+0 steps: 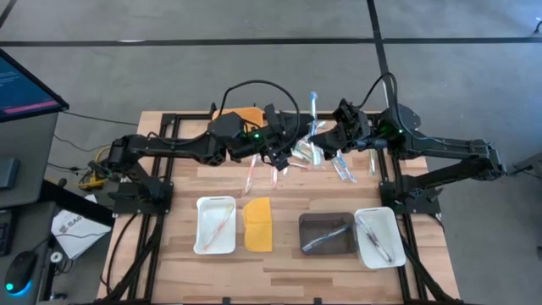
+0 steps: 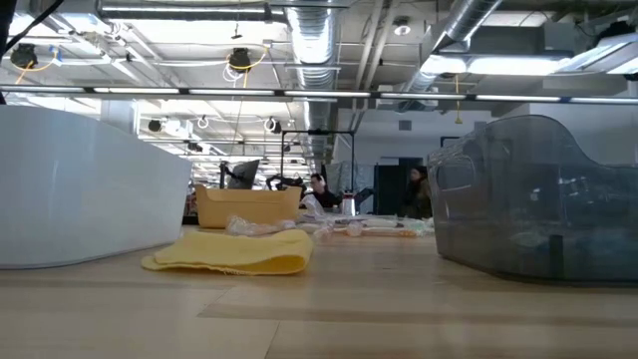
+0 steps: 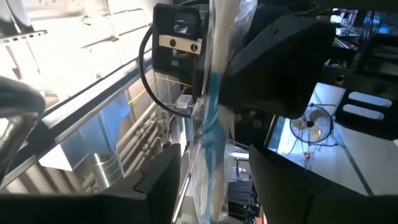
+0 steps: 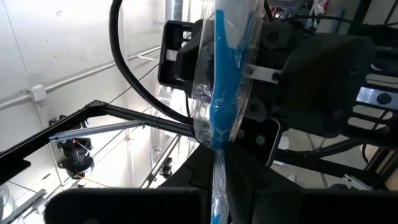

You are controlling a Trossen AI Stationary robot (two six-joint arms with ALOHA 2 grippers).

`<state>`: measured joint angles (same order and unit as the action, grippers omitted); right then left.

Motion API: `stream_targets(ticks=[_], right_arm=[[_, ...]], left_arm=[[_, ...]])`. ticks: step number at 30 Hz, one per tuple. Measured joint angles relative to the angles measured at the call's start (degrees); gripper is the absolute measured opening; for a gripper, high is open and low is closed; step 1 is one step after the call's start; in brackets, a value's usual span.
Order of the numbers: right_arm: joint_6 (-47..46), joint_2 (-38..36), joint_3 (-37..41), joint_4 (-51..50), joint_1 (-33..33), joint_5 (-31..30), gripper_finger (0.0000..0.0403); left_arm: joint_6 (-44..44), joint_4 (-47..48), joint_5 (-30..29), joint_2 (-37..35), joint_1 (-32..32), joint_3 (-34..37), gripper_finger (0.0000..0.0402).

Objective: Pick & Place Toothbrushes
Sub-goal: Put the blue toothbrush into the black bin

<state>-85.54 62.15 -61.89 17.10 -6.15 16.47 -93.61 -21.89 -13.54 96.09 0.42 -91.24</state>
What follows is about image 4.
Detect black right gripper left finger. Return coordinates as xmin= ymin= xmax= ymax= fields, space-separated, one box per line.
xmin=43 ymin=146 xmax=217 ymax=224

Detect black aluminium frame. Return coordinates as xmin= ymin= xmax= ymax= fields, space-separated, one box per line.
xmin=0 ymin=99 xmax=196 ymax=187

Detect silver light bar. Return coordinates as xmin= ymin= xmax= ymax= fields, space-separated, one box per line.
xmin=49 ymin=119 xmax=146 ymax=143

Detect silver spiral duct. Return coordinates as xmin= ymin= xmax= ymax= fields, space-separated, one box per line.
xmin=164 ymin=0 xmax=185 ymax=23

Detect black left camera cable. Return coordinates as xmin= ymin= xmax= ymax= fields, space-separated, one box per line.
xmin=108 ymin=0 xmax=196 ymax=126

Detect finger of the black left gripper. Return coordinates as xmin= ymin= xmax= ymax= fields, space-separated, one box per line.
xmin=157 ymin=18 xmax=206 ymax=95
xmin=273 ymin=32 xmax=377 ymax=140

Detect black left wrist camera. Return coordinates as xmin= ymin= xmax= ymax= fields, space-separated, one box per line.
xmin=229 ymin=117 xmax=283 ymax=166

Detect white conduit pipe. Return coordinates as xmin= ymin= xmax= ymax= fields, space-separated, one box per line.
xmin=0 ymin=45 xmax=162 ymax=110

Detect black overhead camera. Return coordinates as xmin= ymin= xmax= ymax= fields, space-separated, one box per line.
xmin=57 ymin=138 xmax=95 ymax=180

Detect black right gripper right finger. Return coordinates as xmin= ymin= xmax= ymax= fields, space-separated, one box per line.
xmin=224 ymin=146 xmax=398 ymax=224

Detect white junction box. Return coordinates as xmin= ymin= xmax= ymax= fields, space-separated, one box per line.
xmin=27 ymin=84 xmax=48 ymax=103

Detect blue toothbrush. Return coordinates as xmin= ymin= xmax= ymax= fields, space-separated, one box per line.
xmin=190 ymin=0 xmax=266 ymax=224

